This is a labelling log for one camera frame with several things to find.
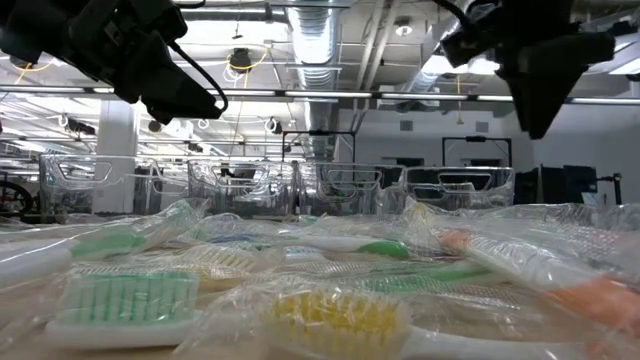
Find black wheel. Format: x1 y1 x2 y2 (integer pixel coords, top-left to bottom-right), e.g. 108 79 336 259
0 172 35 217

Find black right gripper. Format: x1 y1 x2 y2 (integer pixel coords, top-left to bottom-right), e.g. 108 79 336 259
439 0 617 141

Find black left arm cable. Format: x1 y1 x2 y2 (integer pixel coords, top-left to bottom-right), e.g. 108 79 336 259
167 0 230 115

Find black monitors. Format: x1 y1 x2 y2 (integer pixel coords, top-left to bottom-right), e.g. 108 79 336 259
513 163 600 206

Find white pillar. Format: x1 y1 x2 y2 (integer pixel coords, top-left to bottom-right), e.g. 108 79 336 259
96 99 140 214

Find round ceiling lamp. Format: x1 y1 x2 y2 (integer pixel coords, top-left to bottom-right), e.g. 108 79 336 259
393 15 415 38

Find black stand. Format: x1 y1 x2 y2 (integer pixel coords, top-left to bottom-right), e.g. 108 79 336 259
597 172 626 206

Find silver round ventilation duct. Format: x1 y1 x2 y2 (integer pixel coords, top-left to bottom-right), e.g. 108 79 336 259
285 0 344 161

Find green white wrapped toothbrush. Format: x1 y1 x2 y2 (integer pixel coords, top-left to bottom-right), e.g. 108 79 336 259
43 267 496 350
284 232 414 260
0 197 209 289

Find ceiling light panel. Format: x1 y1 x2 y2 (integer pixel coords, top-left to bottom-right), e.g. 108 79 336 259
421 53 501 77

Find blue white wrapped toothbrush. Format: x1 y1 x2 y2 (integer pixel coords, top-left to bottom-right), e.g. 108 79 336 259
207 230 264 247

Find long light bar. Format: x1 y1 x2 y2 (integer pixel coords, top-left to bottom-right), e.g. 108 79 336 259
0 84 640 105

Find silver slanted ventilation duct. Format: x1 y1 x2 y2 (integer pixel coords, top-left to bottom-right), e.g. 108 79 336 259
399 0 469 96

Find clear plastic bin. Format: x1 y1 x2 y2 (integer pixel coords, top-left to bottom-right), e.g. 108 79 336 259
186 157 301 217
402 165 517 211
297 161 407 216
38 153 191 221

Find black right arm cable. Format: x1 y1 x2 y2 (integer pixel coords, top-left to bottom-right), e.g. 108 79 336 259
429 0 474 36

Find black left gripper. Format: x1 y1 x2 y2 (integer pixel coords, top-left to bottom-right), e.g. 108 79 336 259
64 0 225 126

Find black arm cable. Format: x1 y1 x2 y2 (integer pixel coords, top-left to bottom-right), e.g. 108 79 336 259
167 0 230 115
429 0 474 36

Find black ceiling cable reel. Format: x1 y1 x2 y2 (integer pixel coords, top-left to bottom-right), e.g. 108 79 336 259
227 46 271 76
8 54 54 85

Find black frame rig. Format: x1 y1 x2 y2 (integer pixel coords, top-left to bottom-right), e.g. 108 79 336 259
441 134 514 169

